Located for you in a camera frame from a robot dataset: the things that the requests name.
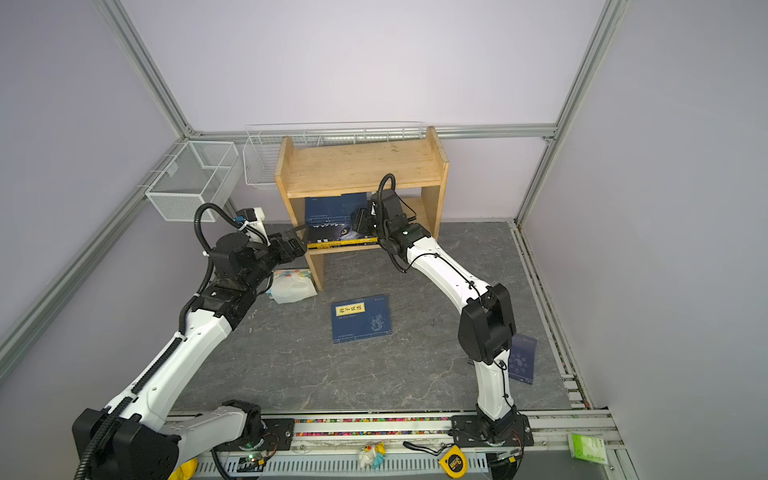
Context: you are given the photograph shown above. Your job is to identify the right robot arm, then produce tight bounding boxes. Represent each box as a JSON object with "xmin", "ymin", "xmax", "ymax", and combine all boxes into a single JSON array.
[{"xmin": 351, "ymin": 189, "xmax": 519, "ymax": 444}]

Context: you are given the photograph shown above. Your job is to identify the yellow tape measure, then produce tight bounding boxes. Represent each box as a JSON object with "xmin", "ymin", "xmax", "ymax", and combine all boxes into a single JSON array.
[{"xmin": 439, "ymin": 445, "xmax": 468, "ymax": 479}]

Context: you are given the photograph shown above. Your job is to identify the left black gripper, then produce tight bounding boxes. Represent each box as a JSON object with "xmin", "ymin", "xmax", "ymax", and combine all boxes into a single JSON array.
[{"xmin": 243, "ymin": 224, "xmax": 308, "ymax": 292}]

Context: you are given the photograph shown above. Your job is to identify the small colourful toy figure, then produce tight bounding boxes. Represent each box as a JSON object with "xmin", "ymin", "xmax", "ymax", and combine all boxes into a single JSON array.
[{"xmin": 358, "ymin": 443, "xmax": 387, "ymax": 470}]

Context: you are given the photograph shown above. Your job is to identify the white tissue pack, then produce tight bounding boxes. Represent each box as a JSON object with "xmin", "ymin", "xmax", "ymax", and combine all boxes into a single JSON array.
[{"xmin": 267, "ymin": 269, "xmax": 317, "ymax": 304}]

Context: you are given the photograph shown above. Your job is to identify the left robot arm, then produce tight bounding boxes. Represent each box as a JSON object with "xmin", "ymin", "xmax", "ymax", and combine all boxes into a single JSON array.
[{"xmin": 72, "ymin": 203, "xmax": 307, "ymax": 479}]

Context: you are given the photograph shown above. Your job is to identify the yellow banana toy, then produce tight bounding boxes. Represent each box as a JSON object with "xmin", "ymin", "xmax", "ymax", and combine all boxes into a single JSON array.
[{"xmin": 168, "ymin": 458, "xmax": 198, "ymax": 480}]

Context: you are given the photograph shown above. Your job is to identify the black book gold title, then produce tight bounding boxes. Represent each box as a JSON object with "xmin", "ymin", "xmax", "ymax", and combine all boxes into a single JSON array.
[{"xmin": 307, "ymin": 240, "xmax": 378, "ymax": 251}]

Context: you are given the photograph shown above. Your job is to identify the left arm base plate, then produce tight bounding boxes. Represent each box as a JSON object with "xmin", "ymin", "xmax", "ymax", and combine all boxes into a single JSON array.
[{"xmin": 215, "ymin": 417, "xmax": 296, "ymax": 453}]

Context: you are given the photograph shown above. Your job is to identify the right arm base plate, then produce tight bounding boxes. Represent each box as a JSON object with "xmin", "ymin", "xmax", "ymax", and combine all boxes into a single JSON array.
[{"xmin": 449, "ymin": 412, "xmax": 534, "ymax": 448}]

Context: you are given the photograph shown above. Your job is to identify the wooden two-tier shelf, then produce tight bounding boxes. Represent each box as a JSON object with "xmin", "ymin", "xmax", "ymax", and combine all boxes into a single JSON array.
[{"xmin": 274, "ymin": 125, "xmax": 451, "ymax": 292}]

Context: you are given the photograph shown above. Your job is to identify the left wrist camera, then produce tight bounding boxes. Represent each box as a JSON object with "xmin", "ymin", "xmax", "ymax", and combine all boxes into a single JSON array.
[{"xmin": 235, "ymin": 208, "xmax": 267, "ymax": 243}]

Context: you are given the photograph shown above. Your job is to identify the aluminium rail with cable duct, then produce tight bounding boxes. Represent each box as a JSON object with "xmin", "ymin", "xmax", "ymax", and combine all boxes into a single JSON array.
[{"xmin": 107, "ymin": 407, "xmax": 640, "ymax": 480}]

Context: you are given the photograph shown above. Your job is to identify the blue folder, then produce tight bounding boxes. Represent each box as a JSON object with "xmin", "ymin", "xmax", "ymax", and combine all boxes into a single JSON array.
[
  {"xmin": 508, "ymin": 334, "xmax": 538, "ymax": 385},
  {"xmin": 330, "ymin": 294, "xmax": 393, "ymax": 344},
  {"xmin": 305, "ymin": 193, "xmax": 368, "ymax": 227}
]

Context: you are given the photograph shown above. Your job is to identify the white mesh box basket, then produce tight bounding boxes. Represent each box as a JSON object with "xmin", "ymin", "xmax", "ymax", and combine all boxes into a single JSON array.
[{"xmin": 145, "ymin": 140, "xmax": 244, "ymax": 222}]

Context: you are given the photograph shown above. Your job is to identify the white wire rack basket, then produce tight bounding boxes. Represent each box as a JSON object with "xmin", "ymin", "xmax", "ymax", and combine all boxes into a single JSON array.
[{"xmin": 242, "ymin": 121, "xmax": 427, "ymax": 188}]

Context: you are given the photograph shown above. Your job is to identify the yellow cartoon cover book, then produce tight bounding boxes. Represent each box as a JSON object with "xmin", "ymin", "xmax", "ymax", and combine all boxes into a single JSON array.
[{"xmin": 308, "ymin": 237, "xmax": 378, "ymax": 249}]

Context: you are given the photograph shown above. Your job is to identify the green white small box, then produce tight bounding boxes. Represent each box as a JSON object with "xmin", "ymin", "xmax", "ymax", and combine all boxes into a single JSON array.
[{"xmin": 568, "ymin": 433, "xmax": 609, "ymax": 465}]

